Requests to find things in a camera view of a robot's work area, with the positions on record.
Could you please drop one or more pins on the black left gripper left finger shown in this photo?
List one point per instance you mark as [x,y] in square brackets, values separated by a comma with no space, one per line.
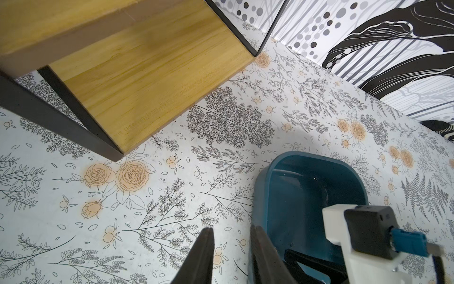
[198,266]

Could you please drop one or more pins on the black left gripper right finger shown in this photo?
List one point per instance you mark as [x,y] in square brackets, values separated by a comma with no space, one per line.
[266,265]

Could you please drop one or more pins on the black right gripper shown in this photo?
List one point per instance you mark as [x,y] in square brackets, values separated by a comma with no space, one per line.
[293,260]

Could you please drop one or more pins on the teal plastic storage box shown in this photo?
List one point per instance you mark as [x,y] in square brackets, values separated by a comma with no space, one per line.
[289,196]

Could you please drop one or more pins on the black white striped cloth roll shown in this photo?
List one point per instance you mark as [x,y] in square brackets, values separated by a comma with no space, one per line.
[442,128]

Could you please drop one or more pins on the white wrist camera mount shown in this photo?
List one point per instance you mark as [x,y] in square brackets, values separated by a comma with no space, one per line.
[373,245]

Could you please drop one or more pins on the wooden shelf black metal frame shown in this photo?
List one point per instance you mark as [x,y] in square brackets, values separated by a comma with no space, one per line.
[108,75]

